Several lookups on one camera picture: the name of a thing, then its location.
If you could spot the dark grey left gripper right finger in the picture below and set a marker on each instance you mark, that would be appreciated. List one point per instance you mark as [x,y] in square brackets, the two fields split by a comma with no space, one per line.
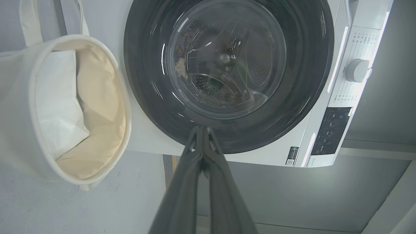
[224,201]

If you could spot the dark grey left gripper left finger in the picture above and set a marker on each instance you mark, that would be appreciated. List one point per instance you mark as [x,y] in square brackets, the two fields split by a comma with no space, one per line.
[182,195]

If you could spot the white front-load washing machine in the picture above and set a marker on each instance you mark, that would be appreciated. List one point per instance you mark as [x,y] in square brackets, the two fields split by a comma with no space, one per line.
[146,139]

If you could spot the cream fabric laundry basket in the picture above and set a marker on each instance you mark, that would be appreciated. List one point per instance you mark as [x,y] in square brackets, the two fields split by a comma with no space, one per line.
[16,113]

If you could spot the black washing machine control panel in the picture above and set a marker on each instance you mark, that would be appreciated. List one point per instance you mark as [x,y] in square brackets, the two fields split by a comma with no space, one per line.
[331,130]

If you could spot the white round control knob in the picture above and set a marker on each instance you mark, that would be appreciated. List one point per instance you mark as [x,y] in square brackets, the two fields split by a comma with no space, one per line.
[357,70]

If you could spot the black washing machine door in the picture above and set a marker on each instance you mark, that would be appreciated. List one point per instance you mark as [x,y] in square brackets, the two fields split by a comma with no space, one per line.
[146,97]

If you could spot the small QR code sticker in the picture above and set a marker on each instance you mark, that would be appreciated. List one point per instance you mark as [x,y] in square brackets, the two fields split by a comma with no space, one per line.
[292,156]

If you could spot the clothes in basket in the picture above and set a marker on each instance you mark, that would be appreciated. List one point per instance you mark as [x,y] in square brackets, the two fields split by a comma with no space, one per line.
[58,104]

